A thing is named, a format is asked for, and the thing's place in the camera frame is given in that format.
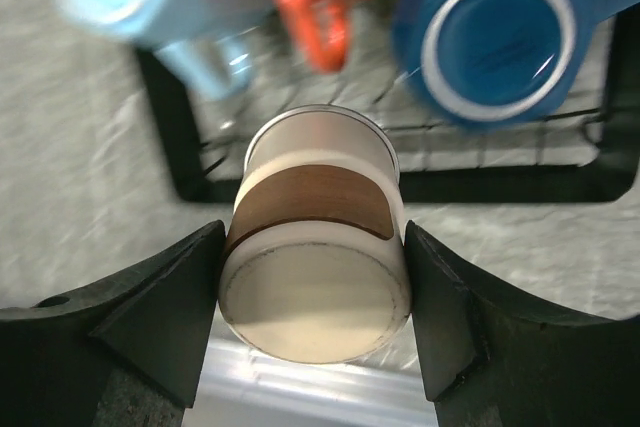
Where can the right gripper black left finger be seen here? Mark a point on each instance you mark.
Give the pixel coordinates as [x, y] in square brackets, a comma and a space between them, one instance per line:
[126, 350]

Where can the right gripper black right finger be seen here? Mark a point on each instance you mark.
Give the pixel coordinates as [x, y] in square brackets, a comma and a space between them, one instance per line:
[492, 354]

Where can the stainless steel cup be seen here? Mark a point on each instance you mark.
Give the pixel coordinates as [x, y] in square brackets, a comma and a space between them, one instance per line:
[313, 266]

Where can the light blue mug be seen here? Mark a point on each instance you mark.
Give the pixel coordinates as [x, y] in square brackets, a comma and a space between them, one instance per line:
[199, 41]

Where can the dark blue mug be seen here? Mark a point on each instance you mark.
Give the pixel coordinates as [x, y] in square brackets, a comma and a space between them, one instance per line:
[485, 64]

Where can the aluminium rail table edge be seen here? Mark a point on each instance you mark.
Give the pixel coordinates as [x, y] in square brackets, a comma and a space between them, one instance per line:
[242, 387]

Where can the black wire dish rack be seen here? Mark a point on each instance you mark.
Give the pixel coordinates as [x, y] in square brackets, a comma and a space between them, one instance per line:
[587, 151]

